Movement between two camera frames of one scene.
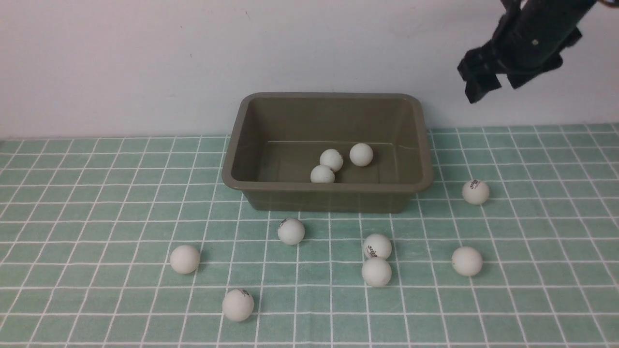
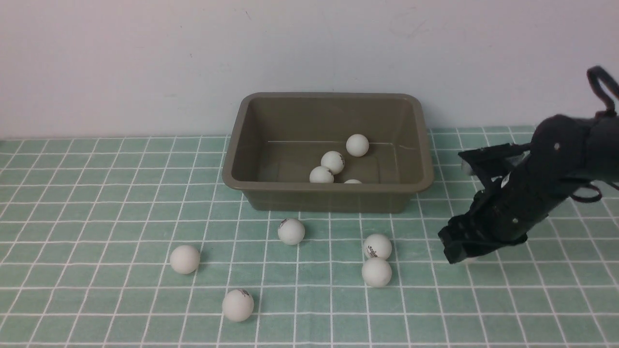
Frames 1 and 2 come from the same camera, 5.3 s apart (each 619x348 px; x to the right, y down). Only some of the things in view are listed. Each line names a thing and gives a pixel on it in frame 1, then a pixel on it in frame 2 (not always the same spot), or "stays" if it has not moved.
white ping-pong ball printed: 361,154 to 357,145
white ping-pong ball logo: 377,245 stays
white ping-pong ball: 376,272 stays
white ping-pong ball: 331,158 stays
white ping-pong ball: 322,173 stays
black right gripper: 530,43 to 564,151
